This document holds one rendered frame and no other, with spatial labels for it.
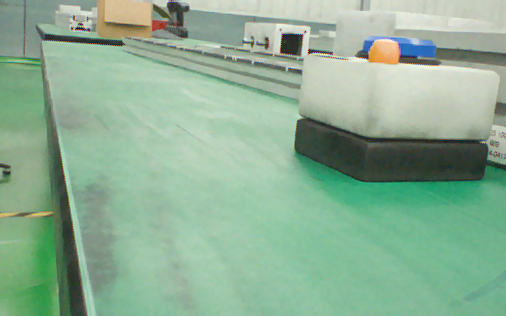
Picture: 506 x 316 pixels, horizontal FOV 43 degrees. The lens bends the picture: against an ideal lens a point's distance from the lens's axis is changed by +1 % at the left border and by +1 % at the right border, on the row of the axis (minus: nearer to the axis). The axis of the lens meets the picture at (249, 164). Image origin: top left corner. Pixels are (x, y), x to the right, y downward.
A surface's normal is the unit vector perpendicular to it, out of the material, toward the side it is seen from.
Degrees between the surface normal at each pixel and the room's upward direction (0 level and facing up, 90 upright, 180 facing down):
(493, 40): 90
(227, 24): 90
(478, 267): 0
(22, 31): 90
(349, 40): 90
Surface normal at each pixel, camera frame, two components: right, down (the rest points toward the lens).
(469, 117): 0.39, 0.22
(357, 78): -0.92, 0.00
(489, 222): 0.09, -0.98
